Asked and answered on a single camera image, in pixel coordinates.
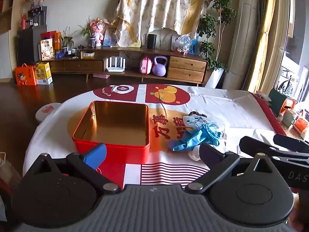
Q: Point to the black speaker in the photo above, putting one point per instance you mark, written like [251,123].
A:
[151,41]

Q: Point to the blue package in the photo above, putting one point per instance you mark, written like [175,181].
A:
[193,47]

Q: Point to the red bottle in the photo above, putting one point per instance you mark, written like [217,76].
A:
[23,23]

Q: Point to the red tin box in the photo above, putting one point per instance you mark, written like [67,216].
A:
[128,153]

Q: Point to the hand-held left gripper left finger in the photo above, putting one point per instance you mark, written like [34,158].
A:
[95,155]

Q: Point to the yellow curtain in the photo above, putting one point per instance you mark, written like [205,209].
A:
[263,43]

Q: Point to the dark hair scrunchie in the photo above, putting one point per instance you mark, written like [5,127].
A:
[196,113]

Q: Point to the pink plush doll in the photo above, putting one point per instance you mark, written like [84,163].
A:
[98,32]

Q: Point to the white router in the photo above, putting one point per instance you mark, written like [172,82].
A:
[115,64]

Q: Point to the patterned yellow white cloth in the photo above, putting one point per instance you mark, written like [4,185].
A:
[157,9]

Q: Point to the white tower air conditioner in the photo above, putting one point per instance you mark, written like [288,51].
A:
[243,41]

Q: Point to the orange gift bag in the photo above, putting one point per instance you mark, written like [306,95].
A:
[56,40]

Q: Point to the pink toy case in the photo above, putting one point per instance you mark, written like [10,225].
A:
[146,65]

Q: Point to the green mug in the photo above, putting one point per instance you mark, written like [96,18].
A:
[289,118]

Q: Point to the purple kettlebell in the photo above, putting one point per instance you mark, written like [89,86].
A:
[159,67]

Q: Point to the potted green tree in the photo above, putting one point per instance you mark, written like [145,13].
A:
[205,26]

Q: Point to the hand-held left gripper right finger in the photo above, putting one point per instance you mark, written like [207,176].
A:
[208,153]

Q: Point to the clear plastic bag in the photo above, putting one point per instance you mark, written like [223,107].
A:
[182,42]

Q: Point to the clear plastic bottle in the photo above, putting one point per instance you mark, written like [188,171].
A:
[7,174]

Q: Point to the dark tall cabinet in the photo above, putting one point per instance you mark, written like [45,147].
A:
[26,46]

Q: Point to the wooden TV cabinet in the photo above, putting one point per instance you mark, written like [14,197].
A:
[183,65]

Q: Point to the dark teapot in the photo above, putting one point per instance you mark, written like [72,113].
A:
[78,52]

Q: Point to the yellow and white box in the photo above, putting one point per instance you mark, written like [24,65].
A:
[43,73]

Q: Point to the framed picture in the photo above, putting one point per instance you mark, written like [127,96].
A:
[109,36]

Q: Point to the plant in dark vase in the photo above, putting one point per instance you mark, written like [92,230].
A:
[91,41]

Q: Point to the grey shell-shaped ornament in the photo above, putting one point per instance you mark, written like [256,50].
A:
[165,37]

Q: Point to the printed snack bag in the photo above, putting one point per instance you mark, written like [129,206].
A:
[47,50]

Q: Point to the bag of blue gloves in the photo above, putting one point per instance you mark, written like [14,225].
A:
[190,140]

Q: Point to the small white object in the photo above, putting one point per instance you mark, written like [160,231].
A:
[194,155]

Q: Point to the flat pink object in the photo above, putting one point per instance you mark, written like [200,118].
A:
[101,75]

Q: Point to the small potted plant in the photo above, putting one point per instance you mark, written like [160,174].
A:
[66,40]

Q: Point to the printed white red tablecloth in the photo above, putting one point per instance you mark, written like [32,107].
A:
[212,106]

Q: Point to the small yellow box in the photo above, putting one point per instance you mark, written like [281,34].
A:
[87,54]

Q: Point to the dark green box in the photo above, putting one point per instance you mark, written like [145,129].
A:
[276,99]

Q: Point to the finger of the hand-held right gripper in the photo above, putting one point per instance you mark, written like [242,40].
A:
[260,147]
[289,141]

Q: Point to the orange plastic object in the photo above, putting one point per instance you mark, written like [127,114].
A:
[287,105]

